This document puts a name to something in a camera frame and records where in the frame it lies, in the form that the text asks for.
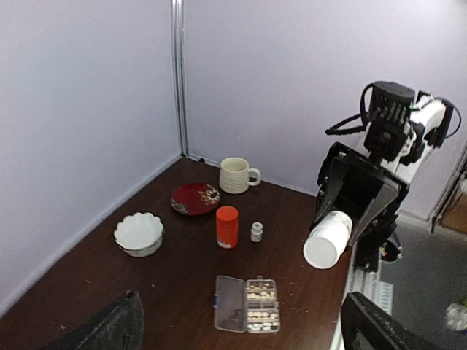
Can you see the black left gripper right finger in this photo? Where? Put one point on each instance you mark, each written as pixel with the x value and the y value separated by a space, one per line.
pixel 364 325

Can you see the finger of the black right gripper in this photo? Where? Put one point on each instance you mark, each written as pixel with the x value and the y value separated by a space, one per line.
pixel 330 180
pixel 373 227

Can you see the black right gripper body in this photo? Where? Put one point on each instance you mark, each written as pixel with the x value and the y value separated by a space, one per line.
pixel 364 174

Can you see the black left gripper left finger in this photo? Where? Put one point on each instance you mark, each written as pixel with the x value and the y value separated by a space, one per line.
pixel 119 325

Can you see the small white capped bottle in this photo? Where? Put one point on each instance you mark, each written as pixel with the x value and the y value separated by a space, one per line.
pixel 328 240

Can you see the white pill bottle green label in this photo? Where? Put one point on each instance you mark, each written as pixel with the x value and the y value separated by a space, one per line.
pixel 256 232

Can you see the clear plastic pill organizer box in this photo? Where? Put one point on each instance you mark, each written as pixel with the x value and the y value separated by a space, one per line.
pixel 246 306

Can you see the orange pill bottle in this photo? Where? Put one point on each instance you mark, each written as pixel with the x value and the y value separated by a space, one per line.
pixel 227 227

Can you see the white scalloped ceramic bowl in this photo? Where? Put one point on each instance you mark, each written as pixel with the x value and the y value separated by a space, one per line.
pixel 140 234

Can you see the cream ribbed mug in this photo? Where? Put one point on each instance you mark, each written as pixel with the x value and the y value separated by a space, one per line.
pixel 236 176

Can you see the red floral plate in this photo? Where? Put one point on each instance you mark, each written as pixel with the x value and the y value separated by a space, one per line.
pixel 195 199

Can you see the aluminium front rail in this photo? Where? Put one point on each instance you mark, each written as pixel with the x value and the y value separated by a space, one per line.
pixel 368 283

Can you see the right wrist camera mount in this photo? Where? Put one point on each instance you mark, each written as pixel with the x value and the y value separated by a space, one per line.
pixel 388 118

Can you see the right aluminium frame post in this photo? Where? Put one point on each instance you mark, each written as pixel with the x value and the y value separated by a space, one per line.
pixel 178 63

